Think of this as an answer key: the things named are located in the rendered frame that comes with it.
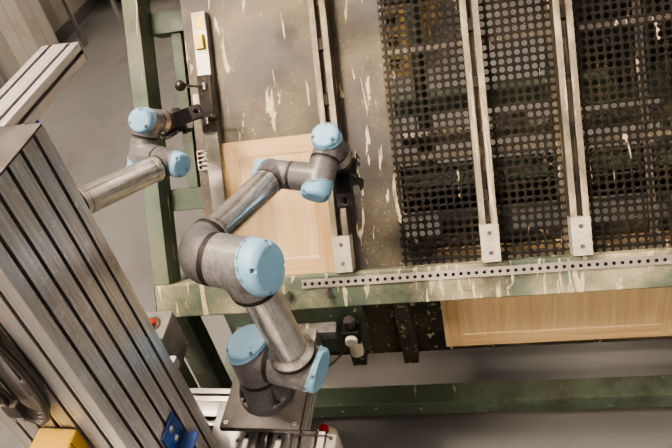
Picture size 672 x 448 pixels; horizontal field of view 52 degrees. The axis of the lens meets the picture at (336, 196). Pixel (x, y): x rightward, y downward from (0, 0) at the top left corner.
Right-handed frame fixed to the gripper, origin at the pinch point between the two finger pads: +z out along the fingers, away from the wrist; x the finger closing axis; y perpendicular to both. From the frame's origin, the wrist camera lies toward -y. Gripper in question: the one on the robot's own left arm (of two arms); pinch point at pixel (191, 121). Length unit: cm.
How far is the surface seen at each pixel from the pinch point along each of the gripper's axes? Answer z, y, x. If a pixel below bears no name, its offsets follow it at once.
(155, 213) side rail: 7.1, 29.7, 21.7
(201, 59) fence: 8.2, -10.2, -19.4
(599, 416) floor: 60, -81, 169
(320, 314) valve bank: 9, -9, 79
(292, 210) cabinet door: 10.6, -15.8, 42.1
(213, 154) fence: 8.1, 0.8, 12.2
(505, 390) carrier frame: 51, -52, 142
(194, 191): 15.6, 16.0, 20.0
